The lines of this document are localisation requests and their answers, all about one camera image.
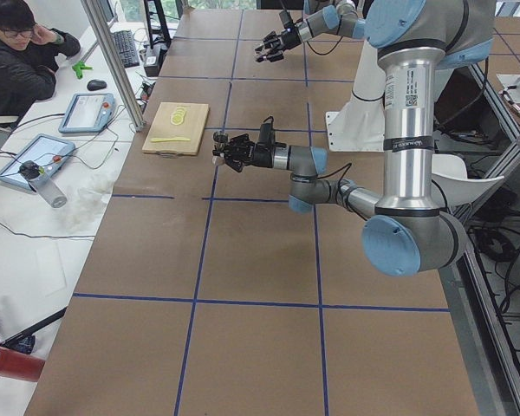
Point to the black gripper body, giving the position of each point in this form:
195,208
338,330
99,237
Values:
290,38
261,155

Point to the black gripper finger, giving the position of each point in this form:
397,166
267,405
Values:
236,163
273,40
274,54
239,145

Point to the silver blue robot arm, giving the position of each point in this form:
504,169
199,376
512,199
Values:
405,230
339,18

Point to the wooden cutting board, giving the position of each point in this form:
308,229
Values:
163,137

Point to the lemon slices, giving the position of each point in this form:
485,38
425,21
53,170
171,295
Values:
178,115

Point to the black keyboard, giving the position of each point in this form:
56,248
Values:
125,46

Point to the blue teach pendant far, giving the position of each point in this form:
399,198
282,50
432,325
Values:
87,113

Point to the blue teach pendant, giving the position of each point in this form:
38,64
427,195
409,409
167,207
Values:
46,151
87,113

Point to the black computer mouse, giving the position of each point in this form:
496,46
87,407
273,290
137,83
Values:
96,84

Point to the green plastic clamp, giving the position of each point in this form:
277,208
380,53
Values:
79,68

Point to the white plastic chair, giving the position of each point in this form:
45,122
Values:
451,185

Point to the blue teach pendant near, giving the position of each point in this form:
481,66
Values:
46,151

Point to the clear grey water bottle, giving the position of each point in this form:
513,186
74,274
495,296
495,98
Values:
40,181

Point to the seated person in black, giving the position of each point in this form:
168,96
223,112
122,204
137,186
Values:
28,52

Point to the red thermos bottle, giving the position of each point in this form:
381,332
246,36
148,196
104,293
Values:
19,366

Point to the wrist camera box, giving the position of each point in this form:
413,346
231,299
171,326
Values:
286,19

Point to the aluminium frame post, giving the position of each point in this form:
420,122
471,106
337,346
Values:
102,32

